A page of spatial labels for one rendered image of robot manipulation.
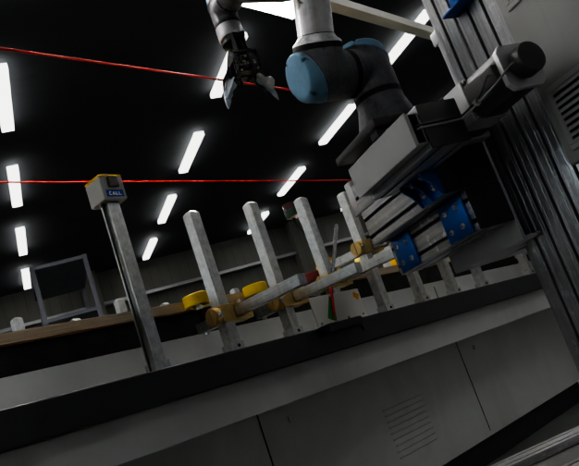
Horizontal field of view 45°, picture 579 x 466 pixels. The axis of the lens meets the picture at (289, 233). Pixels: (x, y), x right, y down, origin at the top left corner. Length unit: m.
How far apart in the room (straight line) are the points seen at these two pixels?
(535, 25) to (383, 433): 1.66
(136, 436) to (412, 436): 1.33
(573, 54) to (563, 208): 0.32
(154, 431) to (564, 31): 1.22
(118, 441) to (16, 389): 0.30
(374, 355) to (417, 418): 0.52
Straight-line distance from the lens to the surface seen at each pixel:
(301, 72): 1.63
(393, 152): 1.36
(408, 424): 2.77
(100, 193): 1.85
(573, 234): 1.50
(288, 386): 2.05
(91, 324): 1.93
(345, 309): 2.31
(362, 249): 2.50
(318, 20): 1.65
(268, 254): 2.15
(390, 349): 2.47
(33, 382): 1.85
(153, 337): 1.78
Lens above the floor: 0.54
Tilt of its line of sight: 12 degrees up
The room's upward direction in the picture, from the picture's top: 19 degrees counter-clockwise
